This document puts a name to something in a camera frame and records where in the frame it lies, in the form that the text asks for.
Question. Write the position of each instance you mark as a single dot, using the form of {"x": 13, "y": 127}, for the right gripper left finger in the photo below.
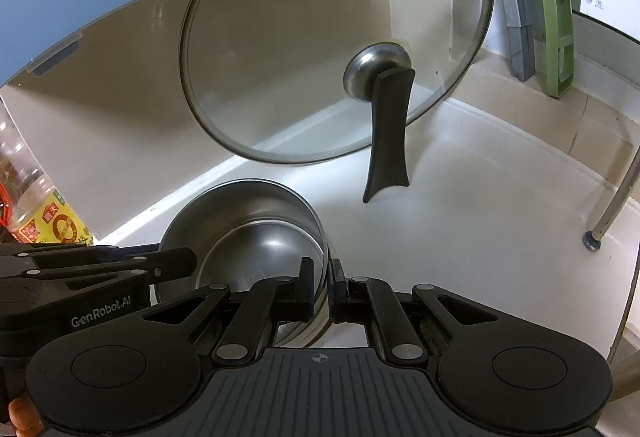
{"x": 267, "y": 304}

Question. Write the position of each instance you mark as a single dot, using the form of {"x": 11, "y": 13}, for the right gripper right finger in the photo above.
{"x": 373, "y": 304}

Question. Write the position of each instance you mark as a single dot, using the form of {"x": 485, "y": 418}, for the stainless steel pot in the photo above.
{"x": 247, "y": 230}

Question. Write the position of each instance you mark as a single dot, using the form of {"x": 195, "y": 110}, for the person's left hand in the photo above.
{"x": 25, "y": 418}

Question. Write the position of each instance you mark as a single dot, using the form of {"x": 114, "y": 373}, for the far steel rack leg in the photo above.
{"x": 592, "y": 239}

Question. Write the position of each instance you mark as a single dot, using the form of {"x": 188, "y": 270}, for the soy sauce bottle red handle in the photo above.
{"x": 32, "y": 209}

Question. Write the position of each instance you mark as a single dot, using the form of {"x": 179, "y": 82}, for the glass pot lid black handle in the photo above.
{"x": 295, "y": 82}

